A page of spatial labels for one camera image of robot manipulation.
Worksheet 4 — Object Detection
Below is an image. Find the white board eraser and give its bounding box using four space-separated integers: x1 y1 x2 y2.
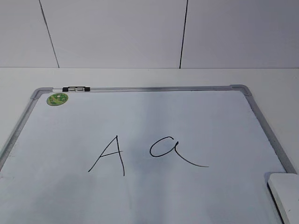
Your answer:
268 173 299 224

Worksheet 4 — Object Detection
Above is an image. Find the round green magnet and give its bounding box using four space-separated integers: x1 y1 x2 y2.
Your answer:
47 92 68 106

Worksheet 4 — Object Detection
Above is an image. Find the white board with aluminium frame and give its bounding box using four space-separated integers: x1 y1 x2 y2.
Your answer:
0 85 297 224

